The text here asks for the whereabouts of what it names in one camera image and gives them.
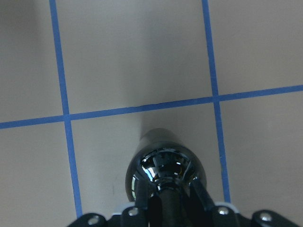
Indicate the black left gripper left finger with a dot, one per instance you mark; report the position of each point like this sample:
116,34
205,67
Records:
137,215

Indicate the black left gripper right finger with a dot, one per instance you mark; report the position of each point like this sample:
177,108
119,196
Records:
204,213

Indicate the dark wine bottle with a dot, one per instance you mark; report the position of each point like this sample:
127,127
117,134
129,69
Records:
163,160

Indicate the brown paper table cover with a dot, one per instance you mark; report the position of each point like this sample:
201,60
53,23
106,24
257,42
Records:
82,80

